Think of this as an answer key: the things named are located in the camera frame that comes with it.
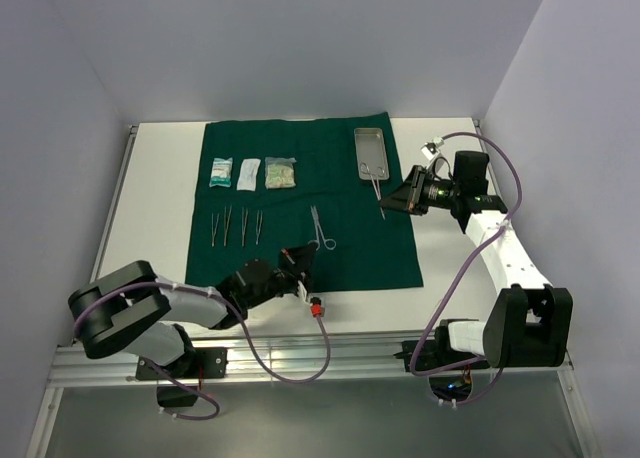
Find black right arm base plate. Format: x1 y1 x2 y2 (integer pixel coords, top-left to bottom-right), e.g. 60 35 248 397
394 338 491 379

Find white sachet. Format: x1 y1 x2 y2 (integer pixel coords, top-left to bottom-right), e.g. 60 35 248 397
236 158 261 192

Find aluminium table edge rail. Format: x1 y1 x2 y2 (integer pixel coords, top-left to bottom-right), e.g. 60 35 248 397
90 125 139 282

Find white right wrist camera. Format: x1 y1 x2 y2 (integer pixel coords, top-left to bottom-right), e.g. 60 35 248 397
421 137 445 161

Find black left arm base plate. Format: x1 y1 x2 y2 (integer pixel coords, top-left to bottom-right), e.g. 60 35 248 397
135 347 227 381

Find aluminium front frame rail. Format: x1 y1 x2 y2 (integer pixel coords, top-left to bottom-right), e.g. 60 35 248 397
47 330 574 387

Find thin steel forceps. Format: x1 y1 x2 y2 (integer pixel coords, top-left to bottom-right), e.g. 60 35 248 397
210 213 220 247

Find white gauze packet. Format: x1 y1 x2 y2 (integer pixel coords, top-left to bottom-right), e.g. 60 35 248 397
209 157 233 188

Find green white gauze bag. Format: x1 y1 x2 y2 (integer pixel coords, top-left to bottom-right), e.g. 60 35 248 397
265 157 296 189

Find dark green surgical cloth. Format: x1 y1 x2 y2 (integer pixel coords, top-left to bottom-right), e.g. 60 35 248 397
185 113 423 292

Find long steel tweezers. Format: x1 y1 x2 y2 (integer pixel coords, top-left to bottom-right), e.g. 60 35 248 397
223 205 233 247

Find steel surgical scissors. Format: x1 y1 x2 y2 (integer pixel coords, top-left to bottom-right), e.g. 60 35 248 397
309 205 337 251

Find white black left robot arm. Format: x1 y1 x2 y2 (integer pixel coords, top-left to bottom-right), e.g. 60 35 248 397
68 244 316 377

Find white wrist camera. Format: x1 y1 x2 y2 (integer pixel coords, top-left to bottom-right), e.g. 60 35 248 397
421 137 445 161
297 281 325 318

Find metal surgical kit tray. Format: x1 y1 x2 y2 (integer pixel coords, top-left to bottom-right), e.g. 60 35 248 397
354 128 390 181

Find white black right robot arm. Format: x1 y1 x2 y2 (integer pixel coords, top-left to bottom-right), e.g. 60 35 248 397
379 151 573 374

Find curved tip steel tweezers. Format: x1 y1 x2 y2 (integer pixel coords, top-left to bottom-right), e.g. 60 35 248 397
241 207 250 247

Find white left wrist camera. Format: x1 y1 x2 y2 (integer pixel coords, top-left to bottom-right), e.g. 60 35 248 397
297 281 325 318

